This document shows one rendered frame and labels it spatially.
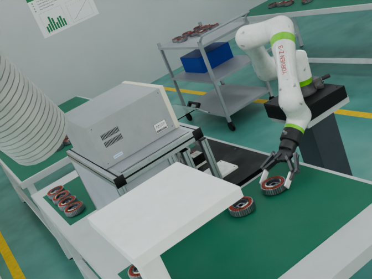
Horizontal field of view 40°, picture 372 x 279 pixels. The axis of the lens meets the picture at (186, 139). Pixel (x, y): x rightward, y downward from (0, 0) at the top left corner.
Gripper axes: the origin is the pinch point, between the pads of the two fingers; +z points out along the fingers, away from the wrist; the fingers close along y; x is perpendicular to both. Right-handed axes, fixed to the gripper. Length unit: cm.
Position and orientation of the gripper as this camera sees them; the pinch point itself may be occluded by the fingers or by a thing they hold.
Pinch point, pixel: (274, 183)
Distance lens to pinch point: 224.5
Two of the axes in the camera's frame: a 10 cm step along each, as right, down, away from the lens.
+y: 6.6, 0.2, -7.5
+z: -3.8, 8.7, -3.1
